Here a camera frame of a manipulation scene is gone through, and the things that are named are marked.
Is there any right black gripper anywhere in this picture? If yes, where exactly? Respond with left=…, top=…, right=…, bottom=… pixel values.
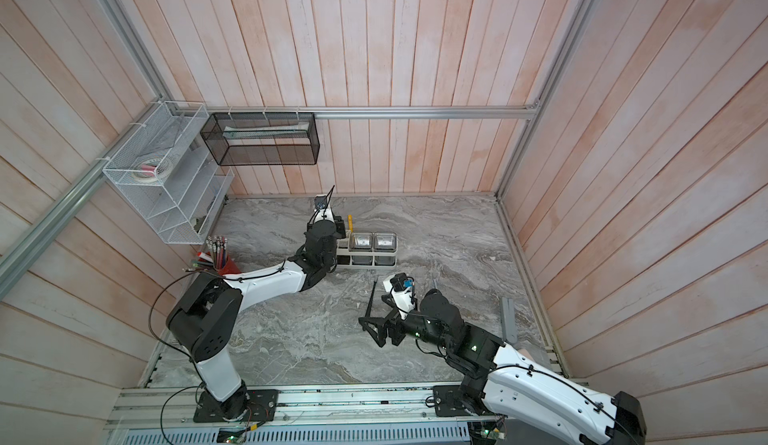
left=362, top=294, right=455, bottom=354

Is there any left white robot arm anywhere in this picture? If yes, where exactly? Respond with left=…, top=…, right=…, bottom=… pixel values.
left=166, top=211, right=346, bottom=419

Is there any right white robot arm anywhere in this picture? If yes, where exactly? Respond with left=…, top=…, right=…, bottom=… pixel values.
left=358, top=290, right=647, bottom=444

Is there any black toothbrush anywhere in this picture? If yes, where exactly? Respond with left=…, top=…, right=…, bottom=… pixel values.
left=362, top=279, right=377, bottom=318

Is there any red pencil cup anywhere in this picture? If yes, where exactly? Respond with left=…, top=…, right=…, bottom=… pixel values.
left=193, top=252, right=241, bottom=275

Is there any grey flat block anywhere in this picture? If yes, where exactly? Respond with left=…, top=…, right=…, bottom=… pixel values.
left=500, top=297, right=518, bottom=345

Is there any tape roll on shelf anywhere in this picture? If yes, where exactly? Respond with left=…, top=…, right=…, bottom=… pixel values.
left=130, top=156, right=173, bottom=184

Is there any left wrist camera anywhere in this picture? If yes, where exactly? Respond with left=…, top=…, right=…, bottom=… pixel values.
left=310, top=192, right=335, bottom=224

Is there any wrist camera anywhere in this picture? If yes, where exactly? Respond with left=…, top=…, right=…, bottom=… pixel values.
left=310, top=192, right=335, bottom=224
left=383, top=272, right=417, bottom=319

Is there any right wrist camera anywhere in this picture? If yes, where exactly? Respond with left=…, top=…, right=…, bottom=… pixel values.
left=383, top=272, right=417, bottom=319

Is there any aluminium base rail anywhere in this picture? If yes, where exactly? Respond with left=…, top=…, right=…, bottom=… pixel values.
left=104, top=378, right=601, bottom=445

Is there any black wire mesh basket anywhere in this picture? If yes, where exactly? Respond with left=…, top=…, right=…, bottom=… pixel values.
left=200, top=112, right=320, bottom=166

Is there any white wire mesh shelf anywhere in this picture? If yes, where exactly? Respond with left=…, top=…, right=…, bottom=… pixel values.
left=103, top=101, right=234, bottom=245

